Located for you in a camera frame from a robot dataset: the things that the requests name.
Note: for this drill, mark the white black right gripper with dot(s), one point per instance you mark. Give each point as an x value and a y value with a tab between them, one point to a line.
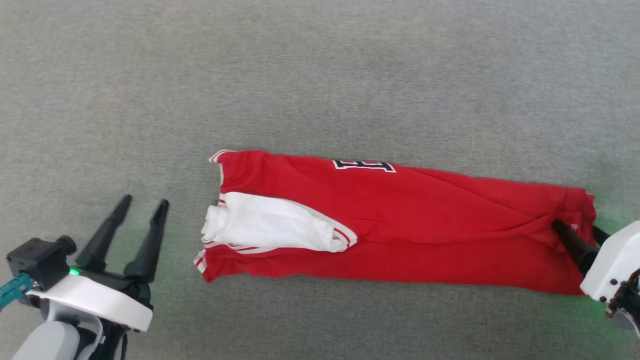
617	260

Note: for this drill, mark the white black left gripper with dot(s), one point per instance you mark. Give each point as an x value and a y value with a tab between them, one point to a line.
95	297

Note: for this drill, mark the red and white jersey garment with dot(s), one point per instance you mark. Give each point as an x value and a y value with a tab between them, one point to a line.
400	215

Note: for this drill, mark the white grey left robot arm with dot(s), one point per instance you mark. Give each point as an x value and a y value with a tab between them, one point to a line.
45	342

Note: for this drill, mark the grey fabric sofa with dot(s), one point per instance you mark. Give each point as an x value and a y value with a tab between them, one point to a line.
320	75

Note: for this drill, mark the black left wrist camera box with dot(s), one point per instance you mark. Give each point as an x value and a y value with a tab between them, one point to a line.
40	260

